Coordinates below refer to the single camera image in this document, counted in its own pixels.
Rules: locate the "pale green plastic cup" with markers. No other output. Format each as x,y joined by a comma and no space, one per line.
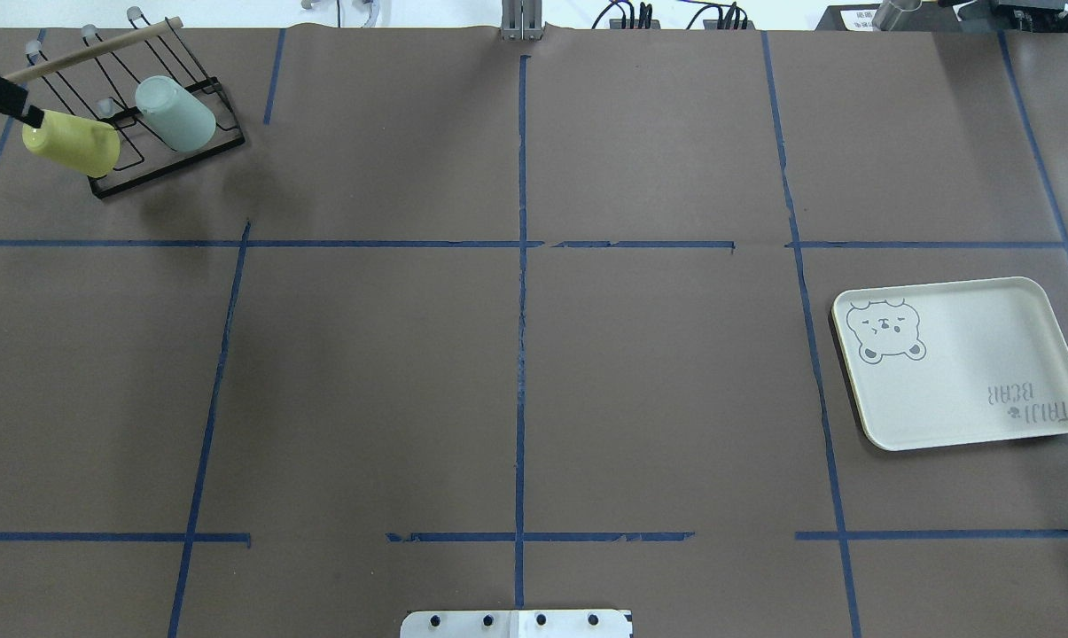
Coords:
181,121

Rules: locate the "aluminium frame post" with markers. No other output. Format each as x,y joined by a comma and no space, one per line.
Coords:
522,20

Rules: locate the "black wire cup rack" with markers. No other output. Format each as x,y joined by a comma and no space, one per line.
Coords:
98,82

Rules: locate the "metal cup on desk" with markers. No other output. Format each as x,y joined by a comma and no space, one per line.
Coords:
894,15

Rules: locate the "yellow plastic cup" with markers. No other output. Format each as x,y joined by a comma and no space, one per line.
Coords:
89,146

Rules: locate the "cream bear print tray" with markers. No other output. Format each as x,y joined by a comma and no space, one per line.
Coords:
954,363

